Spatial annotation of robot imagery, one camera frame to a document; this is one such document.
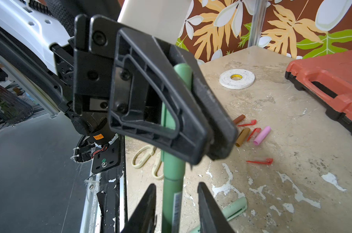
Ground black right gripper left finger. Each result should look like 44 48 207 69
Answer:
121 183 156 233

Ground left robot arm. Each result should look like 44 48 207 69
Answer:
0 1 238 165

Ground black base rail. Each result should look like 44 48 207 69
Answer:
79 136 128 233

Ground dark green pen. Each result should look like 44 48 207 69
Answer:
161 64 192 233

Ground red plastic tool case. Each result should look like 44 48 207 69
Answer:
285 50 352 135

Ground red clip pen cap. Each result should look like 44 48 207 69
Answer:
247 128 261 142

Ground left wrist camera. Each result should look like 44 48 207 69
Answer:
118 0 192 44

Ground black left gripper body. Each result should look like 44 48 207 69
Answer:
73 14 126 115

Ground white tape roll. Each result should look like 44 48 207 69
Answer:
219 69 255 90

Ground tan pen cap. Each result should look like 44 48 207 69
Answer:
235 128 251 147

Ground pink pen cap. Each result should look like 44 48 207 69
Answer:
253 126 272 146

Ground beige handled scissors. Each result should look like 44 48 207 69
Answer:
131 145 165 180

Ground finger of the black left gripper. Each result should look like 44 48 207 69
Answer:
109 28 212 165
170 45 238 160

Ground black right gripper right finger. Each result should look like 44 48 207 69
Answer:
197 182 234 233

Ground brown marker cap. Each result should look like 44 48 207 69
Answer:
233 114 246 125

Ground light green pen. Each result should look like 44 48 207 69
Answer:
190 197 248 233

